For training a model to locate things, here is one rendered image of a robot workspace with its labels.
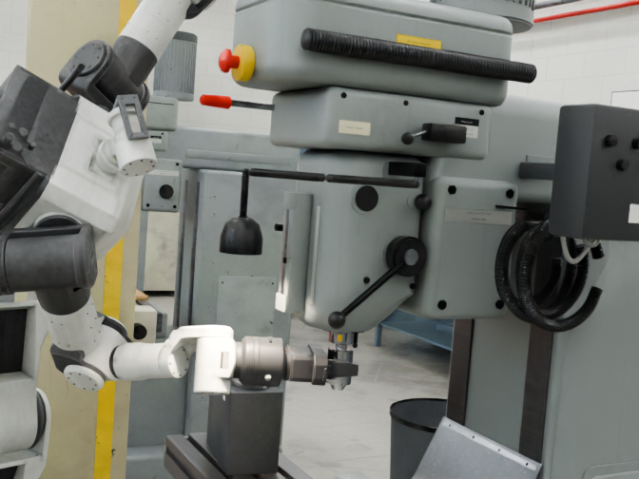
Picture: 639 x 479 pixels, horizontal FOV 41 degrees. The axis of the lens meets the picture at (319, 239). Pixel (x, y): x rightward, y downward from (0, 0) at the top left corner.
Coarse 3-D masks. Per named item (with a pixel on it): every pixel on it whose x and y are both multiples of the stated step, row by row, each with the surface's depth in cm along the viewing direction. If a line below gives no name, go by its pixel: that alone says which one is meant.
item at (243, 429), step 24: (240, 384) 188; (216, 408) 197; (240, 408) 185; (264, 408) 187; (216, 432) 196; (240, 432) 186; (264, 432) 188; (216, 456) 195; (240, 456) 186; (264, 456) 188
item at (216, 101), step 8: (208, 96) 149; (216, 96) 149; (224, 96) 150; (208, 104) 149; (216, 104) 149; (224, 104) 150; (232, 104) 151; (240, 104) 152; (248, 104) 152; (256, 104) 153; (264, 104) 154
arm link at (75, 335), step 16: (48, 320) 148; (64, 320) 147; (80, 320) 149; (96, 320) 155; (112, 320) 163; (64, 336) 151; (80, 336) 152; (96, 336) 157; (64, 352) 154; (80, 352) 155; (64, 368) 158; (80, 368) 156; (96, 368) 157; (80, 384) 160; (96, 384) 158
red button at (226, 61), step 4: (228, 48) 139; (224, 52) 138; (228, 52) 138; (220, 56) 140; (224, 56) 138; (228, 56) 138; (232, 56) 139; (236, 56) 140; (220, 60) 139; (224, 60) 138; (228, 60) 138; (232, 60) 139; (236, 60) 139; (220, 64) 139; (224, 64) 138; (228, 64) 138; (232, 64) 139; (236, 64) 140; (220, 68) 140; (224, 68) 139; (228, 68) 139; (236, 68) 141; (224, 72) 140
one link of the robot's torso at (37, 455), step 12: (48, 408) 182; (48, 420) 182; (48, 432) 183; (36, 444) 185; (0, 456) 181; (12, 456) 181; (24, 456) 182; (36, 456) 182; (0, 468) 176; (12, 468) 182; (24, 468) 181; (36, 468) 182
